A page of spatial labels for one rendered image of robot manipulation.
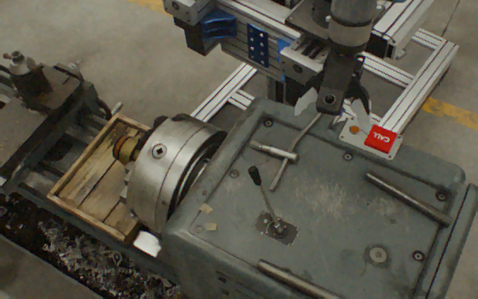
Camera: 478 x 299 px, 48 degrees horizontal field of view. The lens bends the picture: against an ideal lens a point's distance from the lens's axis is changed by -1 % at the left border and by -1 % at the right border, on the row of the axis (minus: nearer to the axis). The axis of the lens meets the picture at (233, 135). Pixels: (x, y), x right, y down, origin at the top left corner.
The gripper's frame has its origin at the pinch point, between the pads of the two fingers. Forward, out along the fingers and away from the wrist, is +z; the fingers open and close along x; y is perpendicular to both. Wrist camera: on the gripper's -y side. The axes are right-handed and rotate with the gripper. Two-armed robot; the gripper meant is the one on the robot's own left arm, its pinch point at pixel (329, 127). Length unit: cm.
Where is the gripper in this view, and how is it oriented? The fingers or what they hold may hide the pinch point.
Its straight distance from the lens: 111.3
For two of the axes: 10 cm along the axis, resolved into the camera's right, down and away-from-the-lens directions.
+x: -9.3, -2.5, 2.6
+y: 3.6, -6.2, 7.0
